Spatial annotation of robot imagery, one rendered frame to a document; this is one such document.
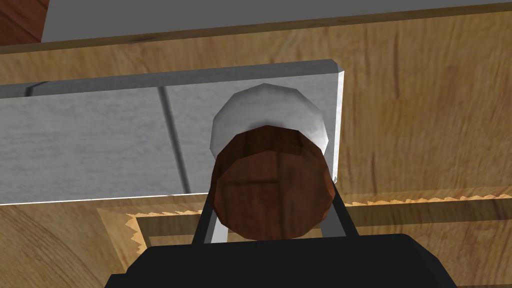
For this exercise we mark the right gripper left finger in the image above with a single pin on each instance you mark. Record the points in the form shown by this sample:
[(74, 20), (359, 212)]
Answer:
[(208, 231)]

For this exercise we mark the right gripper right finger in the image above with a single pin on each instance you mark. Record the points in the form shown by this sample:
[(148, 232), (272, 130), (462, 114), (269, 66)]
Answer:
[(335, 224)]

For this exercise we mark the brown and white door knob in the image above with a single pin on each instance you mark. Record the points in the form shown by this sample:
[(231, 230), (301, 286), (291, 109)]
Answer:
[(272, 176)]

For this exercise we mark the grey metal door plate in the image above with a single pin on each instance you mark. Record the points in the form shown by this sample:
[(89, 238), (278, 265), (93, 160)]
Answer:
[(92, 144)]

